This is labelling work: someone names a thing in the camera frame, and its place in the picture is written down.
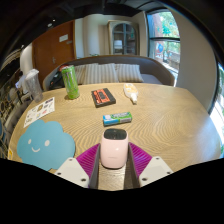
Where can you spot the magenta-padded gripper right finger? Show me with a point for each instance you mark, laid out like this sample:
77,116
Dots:
155,170

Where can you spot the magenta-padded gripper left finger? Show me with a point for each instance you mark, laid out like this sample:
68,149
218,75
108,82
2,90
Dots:
70,170

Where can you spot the blue cloud-shaped mouse pad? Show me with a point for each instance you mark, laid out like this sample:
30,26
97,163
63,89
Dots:
45,145

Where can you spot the green and blue gum pack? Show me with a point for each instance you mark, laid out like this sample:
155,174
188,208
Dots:
117,118

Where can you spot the white sticker sheet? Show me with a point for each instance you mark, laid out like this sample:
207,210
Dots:
39,111

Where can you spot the black box with orange print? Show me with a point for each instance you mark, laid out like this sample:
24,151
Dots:
103,97

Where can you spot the small cream squeeze bottle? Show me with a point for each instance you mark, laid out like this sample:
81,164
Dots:
130,90

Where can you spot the green drink can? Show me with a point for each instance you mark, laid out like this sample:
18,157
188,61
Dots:
70,83

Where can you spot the clear plastic shaker bottle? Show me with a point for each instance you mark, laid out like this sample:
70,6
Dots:
34,87

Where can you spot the black backpack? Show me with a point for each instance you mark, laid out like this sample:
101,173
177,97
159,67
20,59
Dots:
56,80

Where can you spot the striped cushion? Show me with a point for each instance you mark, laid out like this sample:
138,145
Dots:
108,72
130,72
88,74

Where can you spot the grey curved sofa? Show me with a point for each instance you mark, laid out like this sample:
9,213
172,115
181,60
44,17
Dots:
153,68

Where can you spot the brown wooden door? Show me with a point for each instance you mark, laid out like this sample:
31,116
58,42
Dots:
51,50

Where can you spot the glass-door cabinet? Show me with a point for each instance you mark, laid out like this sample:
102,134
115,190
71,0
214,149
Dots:
124,38

